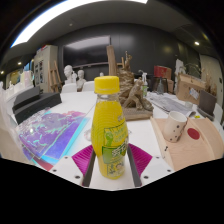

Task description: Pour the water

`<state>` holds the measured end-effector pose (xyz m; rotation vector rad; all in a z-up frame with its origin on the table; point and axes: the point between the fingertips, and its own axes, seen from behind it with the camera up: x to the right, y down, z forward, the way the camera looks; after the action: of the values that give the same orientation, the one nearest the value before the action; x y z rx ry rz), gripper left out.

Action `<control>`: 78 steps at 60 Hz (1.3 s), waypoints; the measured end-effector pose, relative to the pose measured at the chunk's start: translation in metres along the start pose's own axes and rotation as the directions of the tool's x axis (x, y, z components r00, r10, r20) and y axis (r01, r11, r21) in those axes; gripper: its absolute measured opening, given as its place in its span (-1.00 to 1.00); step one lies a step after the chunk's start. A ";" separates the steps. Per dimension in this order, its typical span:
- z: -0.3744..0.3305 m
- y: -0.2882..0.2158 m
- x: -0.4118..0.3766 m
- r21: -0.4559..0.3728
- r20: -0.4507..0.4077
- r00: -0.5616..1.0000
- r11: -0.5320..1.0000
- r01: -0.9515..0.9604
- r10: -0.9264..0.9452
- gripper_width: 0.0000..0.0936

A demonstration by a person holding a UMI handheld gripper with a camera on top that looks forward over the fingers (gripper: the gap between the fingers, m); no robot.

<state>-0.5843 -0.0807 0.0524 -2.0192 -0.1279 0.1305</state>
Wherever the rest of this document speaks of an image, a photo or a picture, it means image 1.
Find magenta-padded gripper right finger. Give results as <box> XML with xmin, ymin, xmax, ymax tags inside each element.
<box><xmin>126</xmin><ymin>143</ymin><xmax>175</xmax><ymax>188</ymax></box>

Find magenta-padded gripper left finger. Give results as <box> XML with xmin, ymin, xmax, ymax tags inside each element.
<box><xmin>49</xmin><ymin>144</ymin><xmax>98</xmax><ymax>188</ymax></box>

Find yellow drink bottle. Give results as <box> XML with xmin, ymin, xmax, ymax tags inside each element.
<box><xmin>90</xmin><ymin>75</ymin><xmax>130</xmax><ymax>180</ymax></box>

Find purple holographic sheets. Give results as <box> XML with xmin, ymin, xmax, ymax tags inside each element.
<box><xmin>15</xmin><ymin>109</ymin><xmax>91</xmax><ymax>171</ymax></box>

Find white polka-dot mug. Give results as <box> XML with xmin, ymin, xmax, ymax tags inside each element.
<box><xmin>162</xmin><ymin>110</ymin><xmax>189</xmax><ymax>144</ymax></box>

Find light wooden board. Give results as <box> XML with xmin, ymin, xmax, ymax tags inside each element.
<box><xmin>149</xmin><ymin>116</ymin><xmax>224</xmax><ymax>172</ymax></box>

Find flat round red coaster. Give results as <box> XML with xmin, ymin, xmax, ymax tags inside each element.
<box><xmin>186</xmin><ymin>127</ymin><xmax>201</xmax><ymax>141</ymax></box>

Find black foam block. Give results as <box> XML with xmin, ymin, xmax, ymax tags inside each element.
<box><xmin>12</xmin><ymin>85</ymin><xmax>42</xmax><ymax>113</ymax></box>
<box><xmin>13</xmin><ymin>92</ymin><xmax>63</xmax><ymax>125</ymax></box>

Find newspaper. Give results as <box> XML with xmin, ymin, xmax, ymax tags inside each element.
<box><xmin>146</xmin><ymin>91</ymin><xmax>198</xmax><ymax>118</ymax></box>

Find golden brown figure sculpture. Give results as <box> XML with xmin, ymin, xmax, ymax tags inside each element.
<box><xmin>106</xmin><ymin>44</ymin><xmax>155</xmax><ymax>122</ymax></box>

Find white chair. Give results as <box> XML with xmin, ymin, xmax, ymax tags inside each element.
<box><xmin>60</xmin><ymin>82</ymin><xmax>78</xmax><ymax>94</ymax></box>
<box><xmin>81</xmin><ymin>80</ymin><xmax>96</xmax><ymax>93</ymax></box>

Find clear spray bottle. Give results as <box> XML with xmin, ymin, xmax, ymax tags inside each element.
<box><xmin>139</xmin><ymin>70</ymin><xmax>149</xmax><ymax>98</ymax></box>

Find grey pot with dried plant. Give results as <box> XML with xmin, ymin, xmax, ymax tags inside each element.
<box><xmin>186</xmin><ymin>63</ymin><xmax>219</xmax><ymax>122</ymax></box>

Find black stool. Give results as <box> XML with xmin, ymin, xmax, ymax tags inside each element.
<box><xmin>152</xmin><ymin>77</ymin><xmax>169</xmax><ymax>94</ymax></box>

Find cardboard box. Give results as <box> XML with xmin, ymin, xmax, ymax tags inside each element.
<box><xmin>175</xmin><ymin>73</ymin><xmax>207</xmax><ymax>106</ymax></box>

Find wooden easel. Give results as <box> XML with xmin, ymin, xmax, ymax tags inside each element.
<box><xmin>47</xmin><ymin>60</ymin><xmax>63</xmax><ymax>94</ymax></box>

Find white plaster bust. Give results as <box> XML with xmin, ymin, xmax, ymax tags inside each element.
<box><xmin>63</xmin><ymin>64</ymin><xmax>76</xmax><ymax>85</ymax></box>
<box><xmin>75</xmin><ymin>69</ymin><xmax>87</xmax><ymax>91</ymax></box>

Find red box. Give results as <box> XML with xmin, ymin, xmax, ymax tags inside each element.
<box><xmin>153</xmin><ymin>65</ymin><xmax>173</xmax><ymax>80</ymax></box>

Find white cabinet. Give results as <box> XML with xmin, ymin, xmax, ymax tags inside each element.
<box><xmin>33</xmin><ymin>44</ymin><xmax>59</xmax><ymax>94</ymax></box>

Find ceiling light strip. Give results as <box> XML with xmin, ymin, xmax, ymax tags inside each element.
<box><xmin>9</xmin><ymin>0</ymin><xmax>149</xmax><ymax>48</ymax></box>

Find black wall screen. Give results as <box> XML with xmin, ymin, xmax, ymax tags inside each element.
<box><xmin>62</xmin><ymin>35</ymin><xmax>112</xmax><ymax>68</ymax></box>

